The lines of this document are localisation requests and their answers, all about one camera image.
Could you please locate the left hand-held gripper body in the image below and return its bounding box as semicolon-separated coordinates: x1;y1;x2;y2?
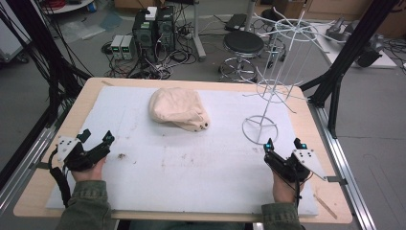
56;135;112;173

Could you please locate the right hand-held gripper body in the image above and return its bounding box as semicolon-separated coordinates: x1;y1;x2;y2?
263;149;327;184

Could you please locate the person's right hand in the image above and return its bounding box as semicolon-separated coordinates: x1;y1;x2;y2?
272;172;305;204

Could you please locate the person's left hand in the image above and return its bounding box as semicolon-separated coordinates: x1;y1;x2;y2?
70;157;106;183

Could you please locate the thin wooden stick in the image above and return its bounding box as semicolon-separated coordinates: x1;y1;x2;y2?
313;194;339;220

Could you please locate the beige cloth hat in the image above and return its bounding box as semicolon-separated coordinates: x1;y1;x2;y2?
148;87;211;133

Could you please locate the white foam mat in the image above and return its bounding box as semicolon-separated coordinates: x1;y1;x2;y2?
45;85;320;217

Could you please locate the grey bench power supply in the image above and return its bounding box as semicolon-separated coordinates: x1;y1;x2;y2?
120;34;137;60
110;34;124;60

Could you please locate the black round stool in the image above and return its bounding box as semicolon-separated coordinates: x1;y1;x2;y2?
217;30;265;83

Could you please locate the black computer tower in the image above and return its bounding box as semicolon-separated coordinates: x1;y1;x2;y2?
155;5;177;54
131;9;158;62

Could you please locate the white platform with grey devices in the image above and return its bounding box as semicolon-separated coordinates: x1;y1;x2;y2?
314;17;398;70

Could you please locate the grey metal stand leg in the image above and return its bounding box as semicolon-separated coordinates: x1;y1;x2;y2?
191;0;208;62

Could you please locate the small white box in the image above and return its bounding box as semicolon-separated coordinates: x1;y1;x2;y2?
145;6;159;22

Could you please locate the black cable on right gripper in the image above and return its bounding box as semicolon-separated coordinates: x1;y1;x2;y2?
294;177;304;213

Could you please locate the black strap on left gripper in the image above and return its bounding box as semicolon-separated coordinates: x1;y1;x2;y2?
48;147;73;208

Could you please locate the aluminium table rail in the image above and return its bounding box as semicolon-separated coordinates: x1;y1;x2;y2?
0;108;70;215
307;103;377;230

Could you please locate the white wire display rack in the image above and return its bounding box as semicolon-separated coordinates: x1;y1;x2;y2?
241;7;350;146

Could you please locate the tangle of floor cables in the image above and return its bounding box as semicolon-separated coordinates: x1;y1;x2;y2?
101;6;231;81

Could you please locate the black frame strut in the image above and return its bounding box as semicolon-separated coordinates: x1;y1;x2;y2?
0;0;94;128
300;0;401;139

